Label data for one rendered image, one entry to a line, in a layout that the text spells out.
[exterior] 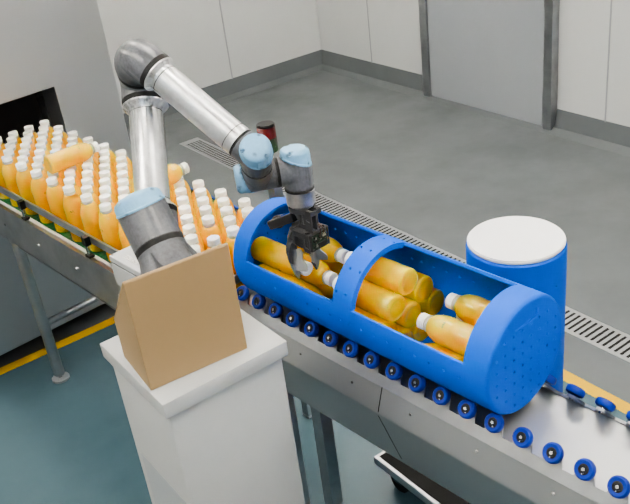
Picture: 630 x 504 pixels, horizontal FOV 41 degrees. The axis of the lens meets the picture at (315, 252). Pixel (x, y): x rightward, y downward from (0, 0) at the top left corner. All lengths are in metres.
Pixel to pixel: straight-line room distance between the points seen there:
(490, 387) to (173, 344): 0.68
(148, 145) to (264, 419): 0.72
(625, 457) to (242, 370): 0.84
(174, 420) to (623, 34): 4.24
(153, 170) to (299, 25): 5.63
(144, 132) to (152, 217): 0.31
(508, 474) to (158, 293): 0.86
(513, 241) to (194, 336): 1.04
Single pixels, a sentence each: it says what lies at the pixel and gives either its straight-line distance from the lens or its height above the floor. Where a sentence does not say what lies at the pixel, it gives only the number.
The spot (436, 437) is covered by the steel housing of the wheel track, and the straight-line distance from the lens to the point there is 2.08.
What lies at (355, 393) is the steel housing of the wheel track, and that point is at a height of 0.86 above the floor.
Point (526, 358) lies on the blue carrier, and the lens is 1.94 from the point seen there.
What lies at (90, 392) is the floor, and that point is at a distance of 3.95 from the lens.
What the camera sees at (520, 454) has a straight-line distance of 1.94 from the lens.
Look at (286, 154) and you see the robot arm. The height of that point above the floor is 1.46.
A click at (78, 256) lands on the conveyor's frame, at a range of 3.12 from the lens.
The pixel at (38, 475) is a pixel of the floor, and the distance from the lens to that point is 3.61.
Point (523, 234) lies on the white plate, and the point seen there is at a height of 1.04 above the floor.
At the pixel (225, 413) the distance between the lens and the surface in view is 1.94.
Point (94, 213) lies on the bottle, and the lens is 3.00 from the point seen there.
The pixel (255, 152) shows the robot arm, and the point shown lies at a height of 1.53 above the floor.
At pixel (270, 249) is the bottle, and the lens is 2.34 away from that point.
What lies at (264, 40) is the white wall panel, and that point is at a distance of 7.46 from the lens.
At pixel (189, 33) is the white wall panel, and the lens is 7.08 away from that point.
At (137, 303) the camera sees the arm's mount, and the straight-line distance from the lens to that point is 1.76.
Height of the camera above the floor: 2.24
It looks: 29 degrees down
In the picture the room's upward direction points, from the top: 8 degrees counter-clockwise
